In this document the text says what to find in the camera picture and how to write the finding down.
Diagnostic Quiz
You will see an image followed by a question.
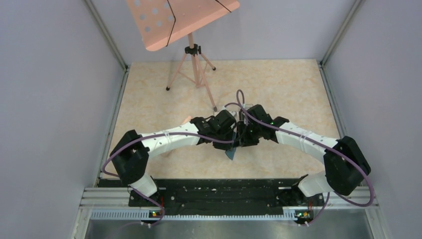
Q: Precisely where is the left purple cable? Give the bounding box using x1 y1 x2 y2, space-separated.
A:
101 102 246 228

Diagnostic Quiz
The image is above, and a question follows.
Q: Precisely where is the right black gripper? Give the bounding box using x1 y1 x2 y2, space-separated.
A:
235 120 262 147

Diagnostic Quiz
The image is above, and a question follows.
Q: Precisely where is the clear plastic box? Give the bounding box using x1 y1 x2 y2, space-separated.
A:
221 104 254 117

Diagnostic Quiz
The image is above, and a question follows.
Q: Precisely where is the pink toy microphone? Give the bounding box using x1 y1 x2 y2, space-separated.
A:
161 115 193 157

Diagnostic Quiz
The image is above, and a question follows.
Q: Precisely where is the purple cable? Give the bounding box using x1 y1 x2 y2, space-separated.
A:
236 89 376 228
101 102 246 228

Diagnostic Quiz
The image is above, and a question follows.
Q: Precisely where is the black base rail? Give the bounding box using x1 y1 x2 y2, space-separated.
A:
128 179 324 216

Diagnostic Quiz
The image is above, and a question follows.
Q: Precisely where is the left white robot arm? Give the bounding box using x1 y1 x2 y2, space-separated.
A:
108 110 236 206

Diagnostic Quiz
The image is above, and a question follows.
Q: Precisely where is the pink music stand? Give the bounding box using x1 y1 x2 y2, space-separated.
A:
126 0 240 112

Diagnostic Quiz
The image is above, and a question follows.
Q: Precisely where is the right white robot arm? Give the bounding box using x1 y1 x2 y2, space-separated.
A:
243 105 371 205

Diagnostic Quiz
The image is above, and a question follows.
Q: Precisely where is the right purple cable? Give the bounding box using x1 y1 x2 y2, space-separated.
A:
236 89 376 228

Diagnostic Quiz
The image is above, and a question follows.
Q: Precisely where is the teal card holder wallet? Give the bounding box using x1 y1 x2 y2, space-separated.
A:
225 146 237 161

